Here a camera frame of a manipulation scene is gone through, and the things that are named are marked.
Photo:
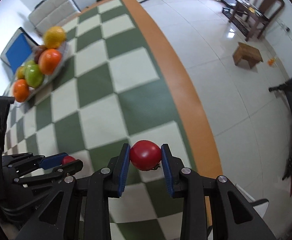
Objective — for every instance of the checkered green white tablecloth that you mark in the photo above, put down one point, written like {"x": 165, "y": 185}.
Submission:
{"x": 122, "y": 83}

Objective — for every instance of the dark wooden chair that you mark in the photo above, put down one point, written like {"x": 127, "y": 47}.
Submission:
{"x": 257, "y": 11}

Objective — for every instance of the green apple upper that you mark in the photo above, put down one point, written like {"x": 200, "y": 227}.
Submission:
{"x": 29, "y": 63}

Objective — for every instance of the blue cushioned chair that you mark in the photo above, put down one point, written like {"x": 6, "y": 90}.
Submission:
{"x": 18, "y": 49}

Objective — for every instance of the green apple lower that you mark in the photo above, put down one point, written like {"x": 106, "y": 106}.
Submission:
{"x": 33, "y": 76}

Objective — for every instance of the white padded chair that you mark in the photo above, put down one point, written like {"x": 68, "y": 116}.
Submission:
{"x": 51, "y": 13}

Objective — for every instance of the red apple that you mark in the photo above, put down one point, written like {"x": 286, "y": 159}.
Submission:
{"x": 38, "y": 51}

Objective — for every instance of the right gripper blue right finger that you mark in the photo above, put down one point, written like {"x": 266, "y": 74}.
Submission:
{"x": 183, "y": 182}

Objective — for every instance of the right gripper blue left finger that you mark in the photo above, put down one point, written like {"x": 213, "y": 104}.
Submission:
{"x": 108, "y": 182}

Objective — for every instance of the dark orange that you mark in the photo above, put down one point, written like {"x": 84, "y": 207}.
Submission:
{"x": 20, "y": 90}

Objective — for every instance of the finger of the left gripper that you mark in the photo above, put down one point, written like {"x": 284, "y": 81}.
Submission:
{"x": 57, "y": 174}
{"x": 28, "y": 162}

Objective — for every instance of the bright orange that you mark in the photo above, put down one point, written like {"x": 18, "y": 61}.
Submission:
{"x": 49, "y": 60}

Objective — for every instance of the small wooden stool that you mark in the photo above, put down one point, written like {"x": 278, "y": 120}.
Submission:
{"x": 248, "y": 53}

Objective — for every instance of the yellow orange on plate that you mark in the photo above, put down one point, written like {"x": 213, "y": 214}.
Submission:
{"x": 20, "y": 72}

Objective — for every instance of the yellow orange large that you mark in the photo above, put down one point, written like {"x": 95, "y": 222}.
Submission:
{"x": 54, "y": 37}

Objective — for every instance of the green apple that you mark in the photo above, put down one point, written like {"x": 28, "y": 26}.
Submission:
{"x": 33, "y": 76}
{"x": 29, "y": 63}

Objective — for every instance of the small red tomato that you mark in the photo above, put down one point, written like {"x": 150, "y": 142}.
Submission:
{"x": 145, "y": 155}
{"x": 67, "y": 159}

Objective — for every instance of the floral ceramic plate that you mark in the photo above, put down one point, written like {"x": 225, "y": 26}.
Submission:
{"x": 47, "y": 79}

